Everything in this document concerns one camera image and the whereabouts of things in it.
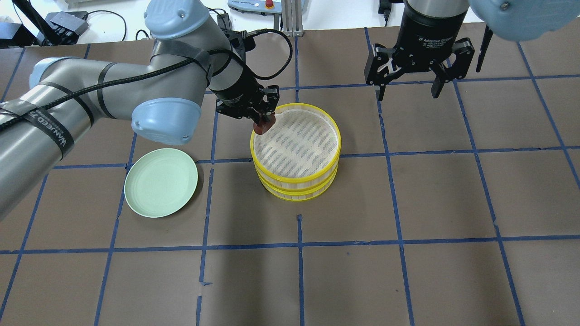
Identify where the light green plate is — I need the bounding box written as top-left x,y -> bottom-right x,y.
124,148 -> 198,218

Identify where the black power adapter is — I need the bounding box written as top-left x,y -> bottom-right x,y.
377,0 -> 393,25

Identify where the brown bun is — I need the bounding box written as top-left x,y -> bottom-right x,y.
253,113 -> 276,135

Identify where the yellow steamer basket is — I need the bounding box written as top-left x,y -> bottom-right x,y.
255,163 -> 338,201
250,103 -> 342,189

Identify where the aluminium frame post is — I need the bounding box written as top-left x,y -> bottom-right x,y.
281,0 -> 304,37

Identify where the black device box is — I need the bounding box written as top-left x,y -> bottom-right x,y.
45,12 -> 88,36

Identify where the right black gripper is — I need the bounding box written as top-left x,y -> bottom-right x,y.
364,9 -> 475,102

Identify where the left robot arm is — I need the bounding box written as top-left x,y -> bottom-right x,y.
0,0 -> 280,217

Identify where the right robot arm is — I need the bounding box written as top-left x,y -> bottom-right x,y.
364,0 -> 580,101

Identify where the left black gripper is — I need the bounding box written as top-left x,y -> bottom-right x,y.
211,29 -> 280,123

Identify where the teach pendant with red button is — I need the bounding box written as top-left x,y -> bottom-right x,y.
227,0 -> 282,16

